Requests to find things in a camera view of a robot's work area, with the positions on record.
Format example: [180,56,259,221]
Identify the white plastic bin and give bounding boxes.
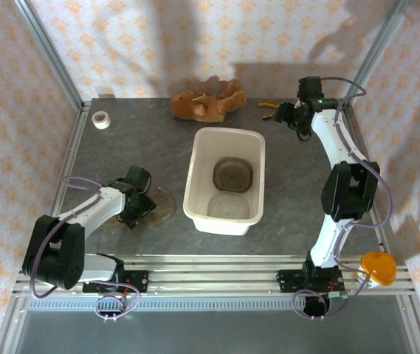
[182,127,266,237]

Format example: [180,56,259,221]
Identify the white tape roll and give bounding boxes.
[91,110,111,130]

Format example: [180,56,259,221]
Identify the brown plush toy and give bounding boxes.
[169,75,248,123]

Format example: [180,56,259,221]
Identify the slotted metal vent strip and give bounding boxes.
[28,299,402,311]

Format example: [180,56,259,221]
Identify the grey metal sheet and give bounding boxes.
[2,309,417,354]

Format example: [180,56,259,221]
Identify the orange plastic lid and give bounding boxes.
[359,252,397,288]

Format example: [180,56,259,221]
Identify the yellow handled pliers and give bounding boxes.
[257,102,280,121]

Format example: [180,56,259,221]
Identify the aluminium table side rail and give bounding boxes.
[340,101,408,268]
[19,103,92,272]

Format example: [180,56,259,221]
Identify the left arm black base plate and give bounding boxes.
[83,270,150,295]

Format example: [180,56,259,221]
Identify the aluminium frame post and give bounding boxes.
[341,0,416,108]
[12,0,87,111]

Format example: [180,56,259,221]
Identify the long aluminium mounting rail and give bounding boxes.
[12,254,416,298]

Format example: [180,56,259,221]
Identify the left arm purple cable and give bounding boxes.
[28,176,141,321]

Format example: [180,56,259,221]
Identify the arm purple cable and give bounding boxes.
[292,76,391,321]
[28,176,141,321]

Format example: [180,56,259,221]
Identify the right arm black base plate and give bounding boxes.
[278,268,347,294]

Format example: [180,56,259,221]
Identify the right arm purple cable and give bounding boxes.
[292,76,391,321]

